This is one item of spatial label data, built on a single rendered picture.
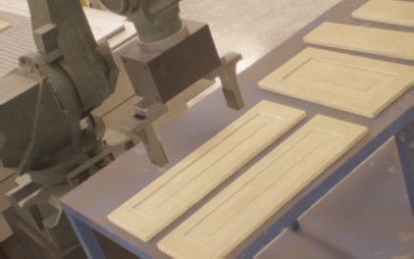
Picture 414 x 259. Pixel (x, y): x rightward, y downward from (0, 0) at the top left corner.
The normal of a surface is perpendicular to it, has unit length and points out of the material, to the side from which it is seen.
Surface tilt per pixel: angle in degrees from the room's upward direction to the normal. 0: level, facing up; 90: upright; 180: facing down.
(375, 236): 0
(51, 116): 90
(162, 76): 90
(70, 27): 79
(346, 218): 0
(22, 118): 90
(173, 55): 90
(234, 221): 11
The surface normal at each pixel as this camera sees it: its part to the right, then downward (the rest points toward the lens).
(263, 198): -0.17, -0.76
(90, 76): 0.56, 0.07
